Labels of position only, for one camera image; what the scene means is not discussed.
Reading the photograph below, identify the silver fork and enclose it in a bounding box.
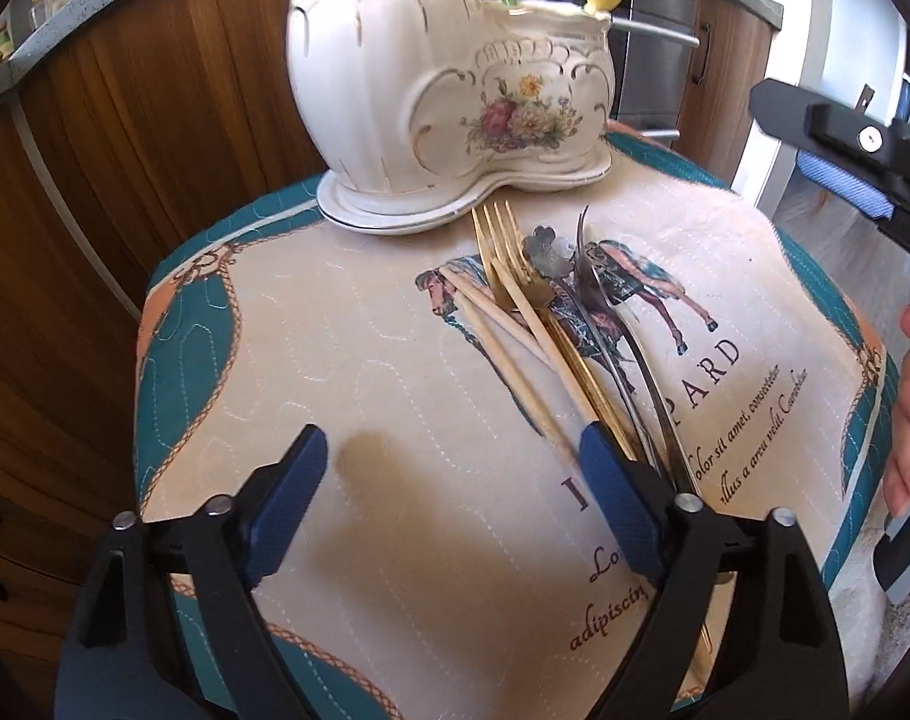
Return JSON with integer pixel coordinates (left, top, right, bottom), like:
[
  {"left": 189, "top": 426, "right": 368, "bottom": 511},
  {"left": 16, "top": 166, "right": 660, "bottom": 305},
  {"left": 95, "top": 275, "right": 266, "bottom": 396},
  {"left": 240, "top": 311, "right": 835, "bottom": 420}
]
[{"left": 574, "top": 208, "right": 701, "bottom": 494}]

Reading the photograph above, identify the silver flower-handle spoon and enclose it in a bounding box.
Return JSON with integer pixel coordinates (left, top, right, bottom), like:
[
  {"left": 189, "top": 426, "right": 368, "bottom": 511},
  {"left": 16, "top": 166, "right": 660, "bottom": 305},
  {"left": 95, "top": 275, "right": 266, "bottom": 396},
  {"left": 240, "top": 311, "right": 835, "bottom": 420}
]
[{"left": 522, "top": 224, "right": 667, "bottom": 476}]

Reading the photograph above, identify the wooden chopstick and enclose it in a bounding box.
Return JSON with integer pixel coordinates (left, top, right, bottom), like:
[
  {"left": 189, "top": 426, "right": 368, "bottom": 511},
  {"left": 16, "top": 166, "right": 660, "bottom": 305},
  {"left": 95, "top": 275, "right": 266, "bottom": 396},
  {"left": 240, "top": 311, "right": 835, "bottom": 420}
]
[
  {"left": 492, "top": 259, "right": 597, "bottom": 424},
  {"left": 441, "top": 266, "right": 553, "bottom": 367},
  {"left": 453, "top": 293, "right": 576, "bottom": 466}
]

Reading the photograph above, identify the gold fork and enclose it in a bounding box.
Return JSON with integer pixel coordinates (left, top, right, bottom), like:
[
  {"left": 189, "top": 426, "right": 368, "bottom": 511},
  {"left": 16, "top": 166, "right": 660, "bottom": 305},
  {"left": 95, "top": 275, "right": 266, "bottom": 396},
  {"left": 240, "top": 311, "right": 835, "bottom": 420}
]
[{"left": 471, "top": 202, "right": 696, "bottom": 493}]

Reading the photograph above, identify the stainless steel built-in oven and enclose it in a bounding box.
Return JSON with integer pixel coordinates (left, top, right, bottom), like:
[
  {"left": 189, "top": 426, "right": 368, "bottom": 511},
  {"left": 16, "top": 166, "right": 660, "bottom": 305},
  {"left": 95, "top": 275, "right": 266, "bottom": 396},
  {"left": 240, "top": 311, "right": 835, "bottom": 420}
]
[{"left": 468, "top": 0, "right": 704, "bottom": 146}]

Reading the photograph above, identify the horse print quilted table mat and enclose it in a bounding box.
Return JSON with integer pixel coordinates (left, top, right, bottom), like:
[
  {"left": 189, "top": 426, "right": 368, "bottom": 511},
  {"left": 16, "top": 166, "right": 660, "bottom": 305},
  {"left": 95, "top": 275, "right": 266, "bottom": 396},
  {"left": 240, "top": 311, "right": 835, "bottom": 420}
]
[{"left": 134, "top": 137, "right": 898, "bottom": 718}]

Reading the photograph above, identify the cream ceramic holder saucer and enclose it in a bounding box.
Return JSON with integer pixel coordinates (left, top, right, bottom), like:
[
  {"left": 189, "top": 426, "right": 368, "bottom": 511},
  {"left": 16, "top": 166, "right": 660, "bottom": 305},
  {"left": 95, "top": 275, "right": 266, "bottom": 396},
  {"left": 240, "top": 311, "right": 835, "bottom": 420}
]
[{"left": 317, "top": 142, "right": 613, "bottom": 236}]

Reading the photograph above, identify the cream floral ceramic utensil holder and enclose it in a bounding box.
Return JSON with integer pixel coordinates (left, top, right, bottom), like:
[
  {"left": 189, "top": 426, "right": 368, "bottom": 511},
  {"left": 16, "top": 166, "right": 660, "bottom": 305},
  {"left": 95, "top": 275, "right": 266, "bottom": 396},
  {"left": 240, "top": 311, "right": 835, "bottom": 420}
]
[{"left": 286, "top": 0, "right": 615, "bottom": 205}]

